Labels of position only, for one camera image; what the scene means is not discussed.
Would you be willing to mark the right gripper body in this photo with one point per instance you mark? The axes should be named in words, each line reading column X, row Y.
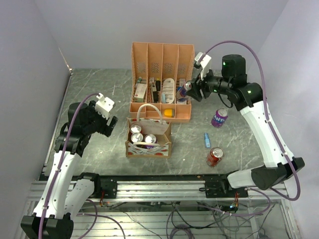
column 210, row 83

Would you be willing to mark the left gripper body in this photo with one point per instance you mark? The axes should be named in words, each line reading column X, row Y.
column 97, row 122

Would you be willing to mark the Red Bull can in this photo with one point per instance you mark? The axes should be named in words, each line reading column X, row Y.
column 187, row 86

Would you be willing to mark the black and yellow can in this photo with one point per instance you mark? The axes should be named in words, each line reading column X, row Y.
column 137, row 137

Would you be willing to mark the purple Fanta can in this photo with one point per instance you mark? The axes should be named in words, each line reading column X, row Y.
column 220, row 117
column 150, row 138

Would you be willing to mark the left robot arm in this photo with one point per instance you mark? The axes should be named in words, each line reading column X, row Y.
column 59, row 169

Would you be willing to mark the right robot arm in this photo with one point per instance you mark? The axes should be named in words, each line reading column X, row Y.
column 279, row 162

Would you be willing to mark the white oval pack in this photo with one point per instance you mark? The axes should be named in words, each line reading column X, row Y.
column 168, row 91

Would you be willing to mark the yellow tape measure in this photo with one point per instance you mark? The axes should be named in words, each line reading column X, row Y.
column 168, row 113

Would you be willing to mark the red and white box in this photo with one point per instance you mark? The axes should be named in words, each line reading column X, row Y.
column 139, row 95

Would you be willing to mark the black items in organizer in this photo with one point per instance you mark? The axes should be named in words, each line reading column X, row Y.
column 154, row 85

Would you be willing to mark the peach plastic file organizer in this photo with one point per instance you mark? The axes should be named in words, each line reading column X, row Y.
column 162, row 60

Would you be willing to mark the small blue tube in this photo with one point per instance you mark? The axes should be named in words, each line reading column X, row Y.
column 207, row 140

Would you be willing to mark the red cola can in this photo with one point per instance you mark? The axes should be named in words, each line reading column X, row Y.
column 215, row 155

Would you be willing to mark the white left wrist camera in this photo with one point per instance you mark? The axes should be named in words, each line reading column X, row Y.
column 104, row 105

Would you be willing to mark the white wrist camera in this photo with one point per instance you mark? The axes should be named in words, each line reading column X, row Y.
column 204, row 61
column 104, row 105

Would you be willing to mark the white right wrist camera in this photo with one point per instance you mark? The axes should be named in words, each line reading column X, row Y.
column 204, row 61

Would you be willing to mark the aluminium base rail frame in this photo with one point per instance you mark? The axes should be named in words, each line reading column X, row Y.
column 160, row 188

